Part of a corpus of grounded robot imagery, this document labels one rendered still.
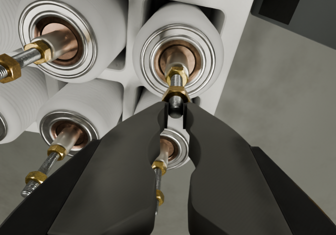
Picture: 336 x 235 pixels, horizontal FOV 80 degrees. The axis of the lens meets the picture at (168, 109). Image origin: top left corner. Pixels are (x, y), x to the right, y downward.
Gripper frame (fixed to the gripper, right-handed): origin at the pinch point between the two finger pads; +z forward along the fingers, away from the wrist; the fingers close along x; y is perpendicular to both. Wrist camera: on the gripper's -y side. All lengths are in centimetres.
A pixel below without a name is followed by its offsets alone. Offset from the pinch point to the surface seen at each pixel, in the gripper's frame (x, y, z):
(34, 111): -20.6, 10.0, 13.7
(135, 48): -4.3, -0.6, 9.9
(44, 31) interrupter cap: -13.0, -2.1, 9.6
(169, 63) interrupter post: -0.7, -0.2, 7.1
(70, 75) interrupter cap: -11.2, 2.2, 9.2
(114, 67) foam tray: -9.1, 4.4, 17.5
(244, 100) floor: 16.9, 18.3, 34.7
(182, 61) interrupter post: 0.4, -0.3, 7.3
